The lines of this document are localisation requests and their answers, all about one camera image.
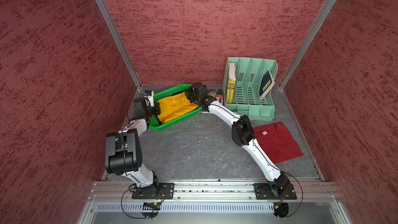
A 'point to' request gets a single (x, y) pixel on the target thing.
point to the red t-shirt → (276, 142)
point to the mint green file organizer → (246, 86)
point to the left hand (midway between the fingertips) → (158, 105)
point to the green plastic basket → (155, 124)
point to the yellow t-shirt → (174, 107)
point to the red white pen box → (219, 98)
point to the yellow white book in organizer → (231, 83)
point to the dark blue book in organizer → (267, 83)
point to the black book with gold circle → (214, 92)
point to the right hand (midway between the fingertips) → (183, 89)
